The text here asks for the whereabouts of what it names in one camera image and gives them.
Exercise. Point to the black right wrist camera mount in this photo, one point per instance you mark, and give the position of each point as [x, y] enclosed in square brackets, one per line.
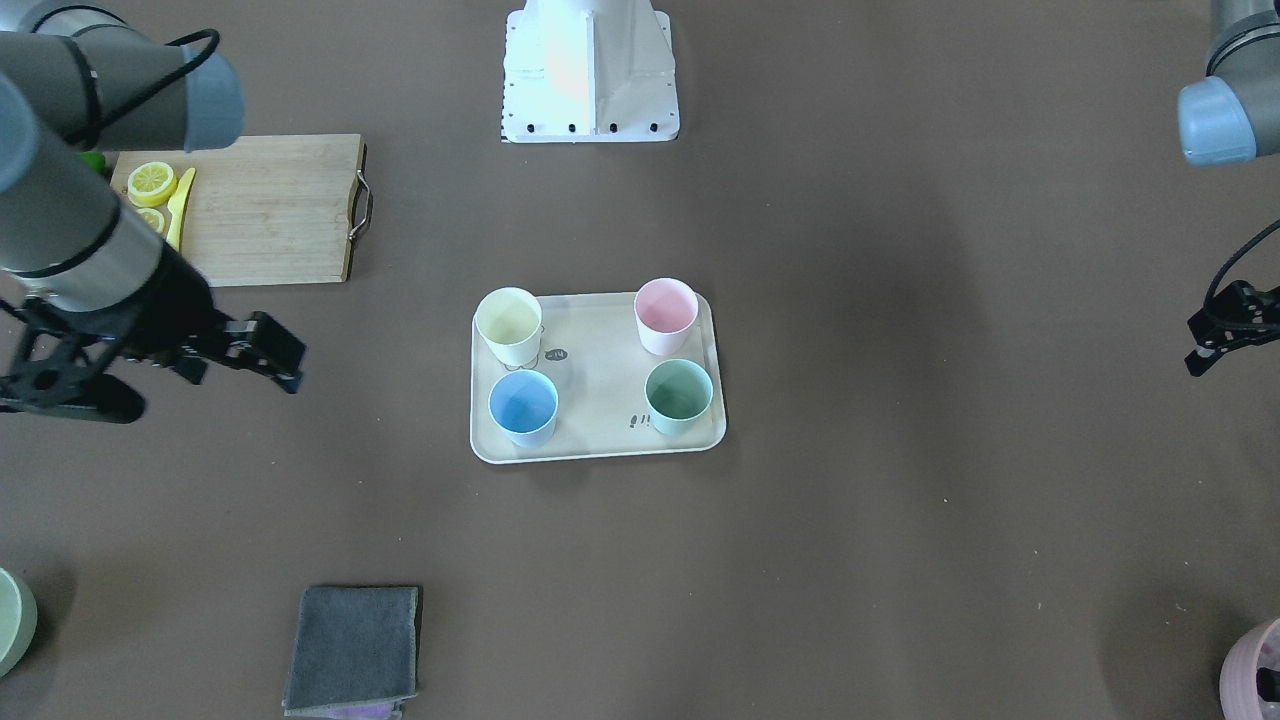
[61, 370]

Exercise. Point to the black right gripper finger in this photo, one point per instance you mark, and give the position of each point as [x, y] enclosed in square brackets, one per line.
[261, 345]
[191, 369]

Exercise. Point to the lemon half upper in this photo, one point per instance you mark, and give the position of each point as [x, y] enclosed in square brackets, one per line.
[150, 185]

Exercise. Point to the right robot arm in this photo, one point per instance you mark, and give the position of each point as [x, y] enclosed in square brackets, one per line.
[100, 283]

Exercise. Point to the green lime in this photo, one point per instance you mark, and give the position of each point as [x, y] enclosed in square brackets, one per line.
[96, 161]

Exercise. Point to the bamboo cutting board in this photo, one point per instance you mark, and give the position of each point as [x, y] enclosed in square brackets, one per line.
[284, 209]

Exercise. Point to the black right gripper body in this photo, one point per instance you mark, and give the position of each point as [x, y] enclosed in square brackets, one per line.
[176, 303]

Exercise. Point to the blue cup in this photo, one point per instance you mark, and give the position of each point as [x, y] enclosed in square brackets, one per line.
[525, 404]

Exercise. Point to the green cup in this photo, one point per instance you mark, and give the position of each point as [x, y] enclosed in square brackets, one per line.
[677, 393]

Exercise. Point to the beige rabbit tray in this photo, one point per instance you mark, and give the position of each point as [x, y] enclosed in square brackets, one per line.
[591, 350]

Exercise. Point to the lemon half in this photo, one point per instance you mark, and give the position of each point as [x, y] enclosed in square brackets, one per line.
[155, 219]
[150, 185]

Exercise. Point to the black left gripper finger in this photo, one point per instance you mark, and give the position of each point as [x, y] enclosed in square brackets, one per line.
[1238, 316]

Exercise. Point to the yellow plastic knife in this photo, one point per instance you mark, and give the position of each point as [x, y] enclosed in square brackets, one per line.
[177, 206]

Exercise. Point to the pink ice bowl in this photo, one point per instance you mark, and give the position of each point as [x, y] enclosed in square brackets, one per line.
[1249, 676]

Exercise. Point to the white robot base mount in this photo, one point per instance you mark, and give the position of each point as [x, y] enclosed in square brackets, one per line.
[589, 72]

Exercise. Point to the cream yellow cup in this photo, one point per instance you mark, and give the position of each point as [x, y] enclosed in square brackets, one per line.
[510, 321]

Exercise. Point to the pink cup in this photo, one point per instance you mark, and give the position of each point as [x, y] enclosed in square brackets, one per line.
[666, 309]

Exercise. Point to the green bowl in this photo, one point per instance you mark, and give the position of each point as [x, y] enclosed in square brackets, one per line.
[19, 616]

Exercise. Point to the grey folded cloth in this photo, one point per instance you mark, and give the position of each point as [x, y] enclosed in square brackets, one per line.
[355, 652]

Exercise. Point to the lemon half lower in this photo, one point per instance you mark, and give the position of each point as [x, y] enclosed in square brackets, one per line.
[155, 219]

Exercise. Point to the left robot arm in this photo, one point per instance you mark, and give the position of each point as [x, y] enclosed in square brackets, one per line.
[1231, 116]

